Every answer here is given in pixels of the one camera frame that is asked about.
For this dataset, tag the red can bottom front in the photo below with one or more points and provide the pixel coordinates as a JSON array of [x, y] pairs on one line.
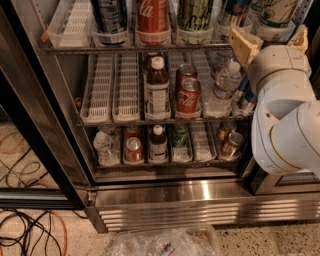
[[133, 149]]

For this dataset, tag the blue pepsi can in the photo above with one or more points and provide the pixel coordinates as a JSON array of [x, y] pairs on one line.
[[111, 21]]

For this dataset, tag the green tall can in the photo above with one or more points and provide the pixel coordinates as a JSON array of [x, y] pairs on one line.
[[193, 19]]

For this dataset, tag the clear water bottle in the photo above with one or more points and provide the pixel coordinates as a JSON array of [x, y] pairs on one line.
[[106, 151], [225, 84]]

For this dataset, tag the bottom wire shelf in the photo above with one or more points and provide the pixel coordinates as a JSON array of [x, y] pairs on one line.
[[223, 163]]

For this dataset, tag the front bronze can bottom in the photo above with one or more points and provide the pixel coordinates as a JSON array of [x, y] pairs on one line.
[[231, 145]]

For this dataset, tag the open left fridge door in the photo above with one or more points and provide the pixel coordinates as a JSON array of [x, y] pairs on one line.
[[27, 105]]

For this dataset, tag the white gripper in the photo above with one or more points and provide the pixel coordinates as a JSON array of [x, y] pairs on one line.
[[278, 61]]

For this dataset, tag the rear red coke can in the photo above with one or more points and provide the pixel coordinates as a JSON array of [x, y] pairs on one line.
[[185, 70]]

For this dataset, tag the red coke can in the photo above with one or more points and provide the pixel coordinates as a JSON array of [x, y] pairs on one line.
[[185, 70], [187, 95]]

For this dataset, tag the blue red bull can top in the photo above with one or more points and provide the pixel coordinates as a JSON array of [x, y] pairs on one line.
[[233, 13]]

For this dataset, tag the bronze can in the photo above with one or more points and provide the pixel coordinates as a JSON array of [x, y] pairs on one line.
[[231, 145], [225, 127]]

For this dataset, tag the clear water bottle bottom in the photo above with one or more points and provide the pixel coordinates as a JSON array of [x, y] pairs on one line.
[[106, 151]]

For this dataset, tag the middle wire shelf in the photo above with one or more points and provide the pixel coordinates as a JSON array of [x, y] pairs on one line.
[[166, 121]]

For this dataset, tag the brown tea bottle middle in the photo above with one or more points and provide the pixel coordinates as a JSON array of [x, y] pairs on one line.
[[157, 83]]

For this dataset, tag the top wire shelf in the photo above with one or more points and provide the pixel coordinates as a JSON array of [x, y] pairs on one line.
[[136, 49]]

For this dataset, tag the rear blue red bull can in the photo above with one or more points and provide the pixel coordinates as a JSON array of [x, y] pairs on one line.
[[241, 90]]

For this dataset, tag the brown tea bottle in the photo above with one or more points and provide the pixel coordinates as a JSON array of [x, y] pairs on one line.
[[158, 144], [157, 83]]

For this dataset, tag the clear water bottle middle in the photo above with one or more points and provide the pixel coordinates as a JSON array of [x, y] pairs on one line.
[[225, 84]]

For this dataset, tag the empty white tray left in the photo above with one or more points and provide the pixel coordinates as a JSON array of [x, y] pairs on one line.
[[96, 103]]

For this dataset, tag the brown tea bottle bottom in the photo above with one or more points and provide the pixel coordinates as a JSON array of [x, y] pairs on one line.
[[158, 144]]

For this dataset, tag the tall red coca-cola can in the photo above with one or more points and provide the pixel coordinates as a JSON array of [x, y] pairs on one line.
[[152, 21]]

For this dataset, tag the wire shelf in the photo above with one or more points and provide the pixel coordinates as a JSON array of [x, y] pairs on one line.
[[223, 163], [166, 121], [136, 49]]

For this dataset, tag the stainless steel display fridge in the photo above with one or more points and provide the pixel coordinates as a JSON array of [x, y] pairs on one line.
[[133, 199]]

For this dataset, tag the front blue red bull can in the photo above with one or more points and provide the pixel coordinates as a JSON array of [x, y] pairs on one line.
[[249, 101]]

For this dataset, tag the blue red bull can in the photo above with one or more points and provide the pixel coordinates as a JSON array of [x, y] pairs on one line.
[[249, 101], [241, 90], [233, 13]]

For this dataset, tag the rear bronze can bottom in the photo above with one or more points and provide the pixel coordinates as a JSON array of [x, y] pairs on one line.
[[225, 127]]

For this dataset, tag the empty clear top tray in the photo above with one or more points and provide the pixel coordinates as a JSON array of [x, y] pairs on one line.
[[71, 24]]

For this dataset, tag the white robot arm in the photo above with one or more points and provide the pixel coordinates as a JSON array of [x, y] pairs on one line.
[[286, 121]]

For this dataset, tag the green can bottom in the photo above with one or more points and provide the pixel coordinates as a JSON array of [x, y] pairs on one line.
[[180, 135]]

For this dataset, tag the white green 7up can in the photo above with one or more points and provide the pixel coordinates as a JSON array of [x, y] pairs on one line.
[[278, 13]]

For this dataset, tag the clear plastic bin on floor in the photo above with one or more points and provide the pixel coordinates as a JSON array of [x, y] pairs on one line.
[[190, 240]]

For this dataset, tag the empty white tray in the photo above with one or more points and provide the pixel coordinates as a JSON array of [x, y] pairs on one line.
[[96, 103], [202, 146], [126, 88]]

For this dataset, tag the front red coke can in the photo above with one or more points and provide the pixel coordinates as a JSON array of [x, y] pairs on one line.
[[187, 95]]

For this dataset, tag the empty white tray bottom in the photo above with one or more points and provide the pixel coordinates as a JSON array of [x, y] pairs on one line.
[[202, 146]]

